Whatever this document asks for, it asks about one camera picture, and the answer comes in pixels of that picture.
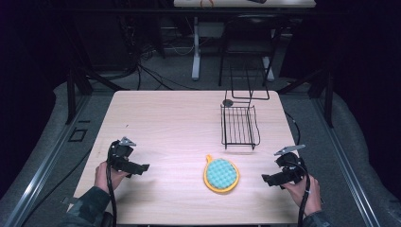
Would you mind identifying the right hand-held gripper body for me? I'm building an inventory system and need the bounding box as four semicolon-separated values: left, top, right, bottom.
273;144;308;185

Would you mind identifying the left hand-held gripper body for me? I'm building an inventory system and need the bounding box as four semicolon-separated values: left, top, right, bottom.
107;136;137;174

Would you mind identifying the teal sponge with yellow rim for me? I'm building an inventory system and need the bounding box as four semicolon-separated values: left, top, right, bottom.
202;153;241;194

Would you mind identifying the black wire rack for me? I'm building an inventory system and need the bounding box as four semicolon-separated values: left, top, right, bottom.
219;62;271;151

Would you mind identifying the person's left hand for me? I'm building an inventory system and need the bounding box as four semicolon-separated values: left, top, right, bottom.
94;161;131;192

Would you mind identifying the person's right hand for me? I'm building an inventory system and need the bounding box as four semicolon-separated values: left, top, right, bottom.
281;175;323;218

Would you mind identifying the white desk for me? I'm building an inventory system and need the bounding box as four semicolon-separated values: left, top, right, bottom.
172;0;317;82

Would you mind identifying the black chair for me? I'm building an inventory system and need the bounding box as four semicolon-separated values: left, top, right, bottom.
218;12;283;88

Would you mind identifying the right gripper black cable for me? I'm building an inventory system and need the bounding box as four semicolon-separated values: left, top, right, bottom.
296;162;312;227

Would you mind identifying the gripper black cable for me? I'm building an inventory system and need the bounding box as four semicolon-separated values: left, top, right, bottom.
296;162;312;227
105;164;118;227

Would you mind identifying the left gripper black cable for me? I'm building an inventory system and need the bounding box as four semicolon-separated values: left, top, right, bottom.
105;164;118;227

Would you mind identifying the thin black cable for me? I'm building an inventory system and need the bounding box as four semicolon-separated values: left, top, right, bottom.
284;111;302;147

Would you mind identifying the aluminium floor rail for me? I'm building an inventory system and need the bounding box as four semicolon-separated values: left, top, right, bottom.
0;94;93;227
311;94;383;227

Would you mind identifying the long black floor cable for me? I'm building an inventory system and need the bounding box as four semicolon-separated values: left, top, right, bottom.
20;147;93;227

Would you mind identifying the black metal frame stand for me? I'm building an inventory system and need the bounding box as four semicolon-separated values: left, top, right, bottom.
276;65;336;130
63;61;131;126

